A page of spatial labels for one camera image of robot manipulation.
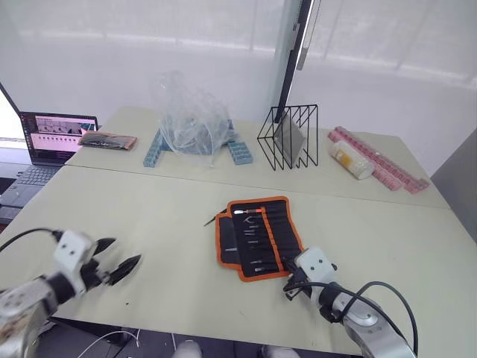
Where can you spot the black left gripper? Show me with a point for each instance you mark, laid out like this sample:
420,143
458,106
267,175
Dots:
93,275

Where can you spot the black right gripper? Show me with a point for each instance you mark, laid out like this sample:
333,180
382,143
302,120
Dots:
297,285

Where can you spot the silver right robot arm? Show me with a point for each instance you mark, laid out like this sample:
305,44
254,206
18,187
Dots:
365,324

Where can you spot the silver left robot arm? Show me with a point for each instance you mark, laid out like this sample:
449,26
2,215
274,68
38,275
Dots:
22,302

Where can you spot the flat silver blade tool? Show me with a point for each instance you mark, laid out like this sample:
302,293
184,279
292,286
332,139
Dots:
264,269

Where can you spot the black orange-trimmed open tool roll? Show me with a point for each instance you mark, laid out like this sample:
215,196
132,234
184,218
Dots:
277,231

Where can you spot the silver bent-tip tweezers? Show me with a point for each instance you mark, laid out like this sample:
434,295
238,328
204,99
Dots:
249,222

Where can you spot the black loose tweezers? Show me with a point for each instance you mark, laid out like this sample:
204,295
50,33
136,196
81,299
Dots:
214,219

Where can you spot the folded black orange tool roll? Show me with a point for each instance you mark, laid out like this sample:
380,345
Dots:
108,140

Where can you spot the grey rounded shape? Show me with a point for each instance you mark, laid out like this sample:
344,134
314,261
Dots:
279,352
188,350

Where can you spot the long blue block strip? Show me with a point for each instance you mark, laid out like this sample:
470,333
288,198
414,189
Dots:
153,151

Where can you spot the white cylindrical container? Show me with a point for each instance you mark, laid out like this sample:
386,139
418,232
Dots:
352,160

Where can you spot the wide blue block strip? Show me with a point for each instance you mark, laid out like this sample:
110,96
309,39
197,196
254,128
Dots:
241,152

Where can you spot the dark laptop with lit screen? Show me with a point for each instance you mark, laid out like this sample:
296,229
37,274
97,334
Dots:
48,149

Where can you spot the grey flat plate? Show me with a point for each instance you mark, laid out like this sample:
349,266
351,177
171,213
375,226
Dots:
292,136

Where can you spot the pink block strip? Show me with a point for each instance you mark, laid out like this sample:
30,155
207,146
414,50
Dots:
395,169

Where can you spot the clear crumpled plastic bag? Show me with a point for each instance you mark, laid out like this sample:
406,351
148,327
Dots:
190,119

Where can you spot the black-framed screen edge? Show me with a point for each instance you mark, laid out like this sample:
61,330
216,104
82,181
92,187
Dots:
8,98

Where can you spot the black upright monitor edge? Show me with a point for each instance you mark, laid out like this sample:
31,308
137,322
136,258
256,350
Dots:
294,56

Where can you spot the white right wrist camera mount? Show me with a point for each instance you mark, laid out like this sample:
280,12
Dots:
316,264

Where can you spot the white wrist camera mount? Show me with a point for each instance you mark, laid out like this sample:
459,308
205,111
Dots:
316,264
71,250

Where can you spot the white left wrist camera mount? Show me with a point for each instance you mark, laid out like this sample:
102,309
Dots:
71,250

